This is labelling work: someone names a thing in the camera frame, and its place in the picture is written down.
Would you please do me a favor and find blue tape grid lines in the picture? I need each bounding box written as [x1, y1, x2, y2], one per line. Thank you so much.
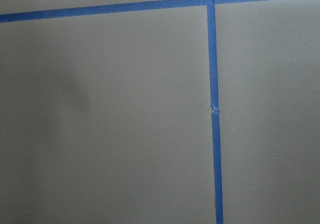
[0, 0, 267, 224]

